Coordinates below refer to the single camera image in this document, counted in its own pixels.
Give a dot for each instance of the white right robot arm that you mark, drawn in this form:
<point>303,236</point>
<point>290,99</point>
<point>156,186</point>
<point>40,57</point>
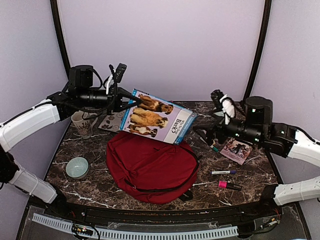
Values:
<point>282,139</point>

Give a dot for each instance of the green bowl front left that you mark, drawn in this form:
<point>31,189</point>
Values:
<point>77,168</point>

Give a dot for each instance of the dog picture book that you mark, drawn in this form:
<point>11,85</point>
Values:
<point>157,119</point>

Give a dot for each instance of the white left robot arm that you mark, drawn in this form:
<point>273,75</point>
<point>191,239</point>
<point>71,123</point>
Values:
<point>55,108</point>

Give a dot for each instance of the purple capped white marker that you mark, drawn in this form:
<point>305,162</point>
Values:
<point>223,172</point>

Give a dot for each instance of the red student backpack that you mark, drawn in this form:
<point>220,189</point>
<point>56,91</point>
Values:
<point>152,171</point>

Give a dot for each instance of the pink and black highlighter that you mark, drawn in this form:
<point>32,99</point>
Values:
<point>229,185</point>

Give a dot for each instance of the pink illustrated small book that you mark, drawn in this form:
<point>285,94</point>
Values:
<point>236,151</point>

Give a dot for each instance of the cream floral mug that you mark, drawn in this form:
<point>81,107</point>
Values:
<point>84,122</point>

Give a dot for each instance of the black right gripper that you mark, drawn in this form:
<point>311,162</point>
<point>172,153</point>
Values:
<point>217,125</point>

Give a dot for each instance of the black curved table edge rail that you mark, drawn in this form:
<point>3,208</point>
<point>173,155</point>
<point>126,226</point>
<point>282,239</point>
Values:
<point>225,206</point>

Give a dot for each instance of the white slotted cable duct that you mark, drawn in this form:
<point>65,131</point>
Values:
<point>126,231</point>

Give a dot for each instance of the floral ceramic trivet tile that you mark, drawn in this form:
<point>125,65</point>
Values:
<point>112,122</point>

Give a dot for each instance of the teal capped white marker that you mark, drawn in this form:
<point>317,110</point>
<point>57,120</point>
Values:
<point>212,147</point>

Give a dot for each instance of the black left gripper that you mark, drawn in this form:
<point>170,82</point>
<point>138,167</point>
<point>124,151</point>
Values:
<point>114,98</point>

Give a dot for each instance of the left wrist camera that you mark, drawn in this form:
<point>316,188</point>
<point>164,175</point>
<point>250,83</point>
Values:
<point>115,77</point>

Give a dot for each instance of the green bowl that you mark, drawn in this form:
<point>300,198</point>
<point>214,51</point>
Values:
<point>77,168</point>
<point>218,113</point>

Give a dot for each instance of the green bowl back right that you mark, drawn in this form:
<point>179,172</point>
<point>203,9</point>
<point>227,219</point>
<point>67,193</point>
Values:
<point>218,113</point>

